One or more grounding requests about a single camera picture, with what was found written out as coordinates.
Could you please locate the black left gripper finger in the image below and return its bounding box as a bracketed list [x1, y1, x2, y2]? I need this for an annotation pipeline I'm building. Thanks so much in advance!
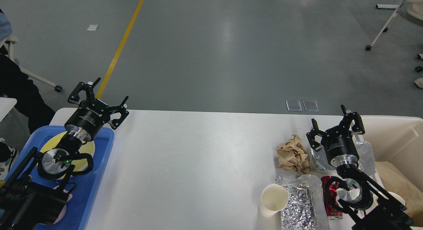
[104, 96, 129, 130]
[67, 77, 101, 106]

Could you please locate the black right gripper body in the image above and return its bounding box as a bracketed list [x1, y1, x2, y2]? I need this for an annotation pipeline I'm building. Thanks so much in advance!
[321, 129, 360, 167]

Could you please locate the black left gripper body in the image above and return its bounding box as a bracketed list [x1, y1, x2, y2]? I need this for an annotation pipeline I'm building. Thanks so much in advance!
[64, 102, 110, 141]

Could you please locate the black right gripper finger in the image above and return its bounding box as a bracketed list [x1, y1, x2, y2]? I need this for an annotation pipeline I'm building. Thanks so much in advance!
[306, 119, 326, 152]
[337, 105, 365, 135]

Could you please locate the yellow plastic plate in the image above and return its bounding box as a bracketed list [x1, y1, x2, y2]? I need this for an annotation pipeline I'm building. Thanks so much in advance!
[40, 132, 95, 171]

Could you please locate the pink HOME mug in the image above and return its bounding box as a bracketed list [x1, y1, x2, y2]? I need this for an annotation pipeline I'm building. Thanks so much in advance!
[53, 189, 73, 225]

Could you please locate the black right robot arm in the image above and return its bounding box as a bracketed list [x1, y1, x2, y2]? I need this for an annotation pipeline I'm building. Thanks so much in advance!
[306, 105, 414, 230]

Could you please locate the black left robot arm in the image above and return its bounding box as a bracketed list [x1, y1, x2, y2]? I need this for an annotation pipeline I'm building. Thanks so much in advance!
[1, 78, 129, 230]

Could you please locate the right floor plate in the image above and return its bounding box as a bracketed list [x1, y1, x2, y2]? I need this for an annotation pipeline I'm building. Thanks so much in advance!
[303, 100, 319, 112]

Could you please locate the floor plate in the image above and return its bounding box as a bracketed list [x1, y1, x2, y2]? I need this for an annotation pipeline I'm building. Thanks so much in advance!
[286, 99, 302, 112]
[303, 100, 319, 112]

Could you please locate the crumpled brown paper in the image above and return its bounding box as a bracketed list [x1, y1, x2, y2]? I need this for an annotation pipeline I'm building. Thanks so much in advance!
[276, 134, 312, 174]

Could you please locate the left floor plate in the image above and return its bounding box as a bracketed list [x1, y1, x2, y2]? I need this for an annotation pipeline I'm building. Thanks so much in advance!
[286, 99, 302, 112]

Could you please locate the crumpled foil under gripper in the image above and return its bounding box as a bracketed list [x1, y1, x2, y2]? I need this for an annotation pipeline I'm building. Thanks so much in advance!
[309, 140, 376, 176]

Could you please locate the beige plastic bin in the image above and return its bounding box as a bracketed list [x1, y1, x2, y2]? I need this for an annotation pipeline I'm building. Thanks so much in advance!
[362, 115, 423, 191]

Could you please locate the crushed red can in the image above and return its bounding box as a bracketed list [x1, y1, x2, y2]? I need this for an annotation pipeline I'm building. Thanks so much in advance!
[321, 175, 343, 220]

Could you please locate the person in black trousers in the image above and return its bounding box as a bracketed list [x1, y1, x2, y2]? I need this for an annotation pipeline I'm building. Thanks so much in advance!
[0, 9, 56, 181]

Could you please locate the brown paper in bin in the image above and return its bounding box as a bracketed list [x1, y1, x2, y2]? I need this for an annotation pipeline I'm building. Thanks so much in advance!
[375, 161, 423, 227]

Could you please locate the blue plastic tray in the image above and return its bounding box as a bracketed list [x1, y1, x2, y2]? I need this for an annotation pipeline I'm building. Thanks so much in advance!
[10, 126, 114, 230]

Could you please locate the white side table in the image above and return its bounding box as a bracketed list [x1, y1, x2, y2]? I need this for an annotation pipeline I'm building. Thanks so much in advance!
[0, 97, 17, 121]

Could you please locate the crumpled foil front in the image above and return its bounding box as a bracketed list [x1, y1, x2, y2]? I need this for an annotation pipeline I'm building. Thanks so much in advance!
[275, 174, 330, 230]

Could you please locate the white paper cup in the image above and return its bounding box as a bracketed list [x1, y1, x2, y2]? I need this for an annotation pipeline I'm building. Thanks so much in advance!
[259, 183, 289, 217]

